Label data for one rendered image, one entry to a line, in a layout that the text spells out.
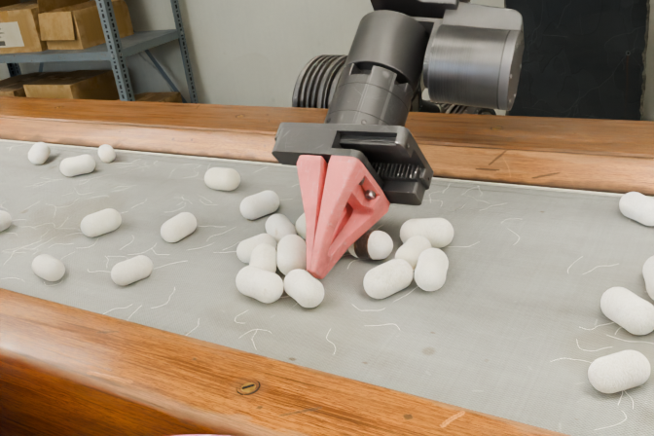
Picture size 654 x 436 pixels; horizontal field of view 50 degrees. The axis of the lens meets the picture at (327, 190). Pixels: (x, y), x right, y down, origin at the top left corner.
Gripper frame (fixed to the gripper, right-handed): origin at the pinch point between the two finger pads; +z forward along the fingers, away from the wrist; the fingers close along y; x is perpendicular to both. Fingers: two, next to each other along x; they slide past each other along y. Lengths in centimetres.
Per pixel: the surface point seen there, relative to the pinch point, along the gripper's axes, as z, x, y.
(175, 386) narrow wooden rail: 10.9, -9.7, 0.2
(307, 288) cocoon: 2.4, -1.8, 0.9
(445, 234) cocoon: -5.2, 4.6, 6.4
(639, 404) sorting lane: 5.1, -1.5, 20.6
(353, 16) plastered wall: -147, 139, -105
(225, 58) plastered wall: -135, 147, -166
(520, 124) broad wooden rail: -22.6, 17.0, 5.9
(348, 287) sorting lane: 0.8, 1.6, 1.9
